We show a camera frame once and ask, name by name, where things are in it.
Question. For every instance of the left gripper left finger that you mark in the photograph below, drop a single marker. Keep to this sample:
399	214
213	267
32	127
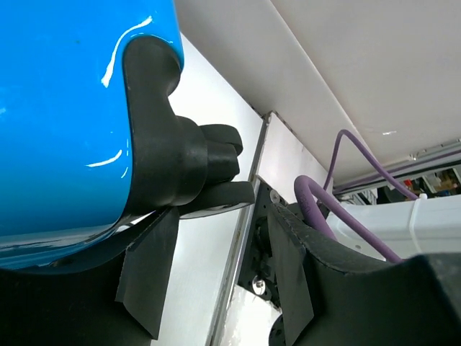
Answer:
112	293

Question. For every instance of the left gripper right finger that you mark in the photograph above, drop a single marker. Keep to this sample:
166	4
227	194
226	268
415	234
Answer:
332	295

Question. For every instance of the blue kids suitcase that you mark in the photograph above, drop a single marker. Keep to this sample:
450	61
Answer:
89	140

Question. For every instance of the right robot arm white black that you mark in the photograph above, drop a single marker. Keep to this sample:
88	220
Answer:
413	227

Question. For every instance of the metal base rail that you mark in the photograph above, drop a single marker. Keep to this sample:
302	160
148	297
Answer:
240	317

